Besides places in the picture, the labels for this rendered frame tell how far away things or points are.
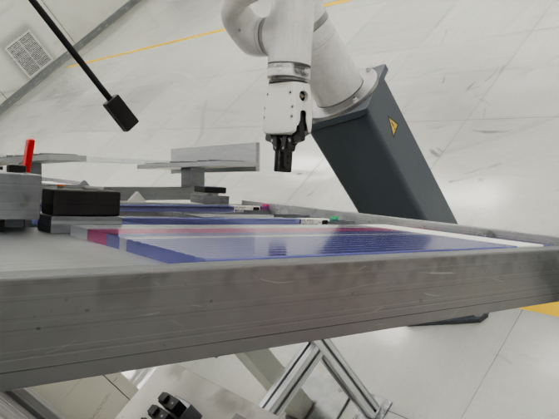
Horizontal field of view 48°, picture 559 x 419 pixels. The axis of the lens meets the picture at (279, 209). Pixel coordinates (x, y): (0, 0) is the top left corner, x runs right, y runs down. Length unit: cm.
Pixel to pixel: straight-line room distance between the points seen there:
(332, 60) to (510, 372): 86
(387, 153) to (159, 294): 112
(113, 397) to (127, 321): 173
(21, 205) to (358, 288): 36
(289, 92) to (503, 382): 88
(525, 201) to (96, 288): 179
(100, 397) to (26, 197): 146
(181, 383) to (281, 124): 51
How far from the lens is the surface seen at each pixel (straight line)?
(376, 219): 101
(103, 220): 72
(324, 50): 141
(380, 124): 147
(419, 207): 158
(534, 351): 169
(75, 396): 207
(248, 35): 127
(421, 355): 179
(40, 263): 49
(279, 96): 122
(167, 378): 122
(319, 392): 186
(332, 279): 49
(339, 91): 144
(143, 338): 40
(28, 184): 70
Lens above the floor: 131
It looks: 29 degrees down
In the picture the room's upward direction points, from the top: 35 degrees counter-clockwise
